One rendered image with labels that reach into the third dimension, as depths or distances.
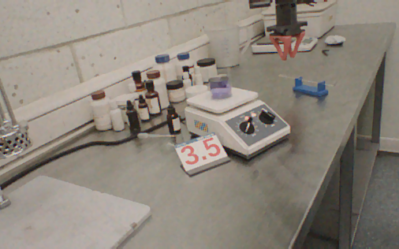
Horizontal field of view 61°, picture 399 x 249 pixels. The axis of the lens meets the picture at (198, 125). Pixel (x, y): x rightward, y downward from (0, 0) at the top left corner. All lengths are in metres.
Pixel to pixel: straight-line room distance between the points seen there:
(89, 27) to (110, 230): 0.66
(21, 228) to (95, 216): 0.12
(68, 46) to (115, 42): 0.17
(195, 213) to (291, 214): 0.14
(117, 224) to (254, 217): 0.20
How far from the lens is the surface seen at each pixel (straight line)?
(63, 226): 0.59
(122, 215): 0.56
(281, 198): 0.56
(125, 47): 1.14
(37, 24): 0.95
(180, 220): 0.54
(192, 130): 0.77
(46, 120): 0.90
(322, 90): 0.98
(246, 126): 0.66
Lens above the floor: 1.08
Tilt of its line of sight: 23 degrees down
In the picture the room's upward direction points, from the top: 9 degrees counter-clockwise
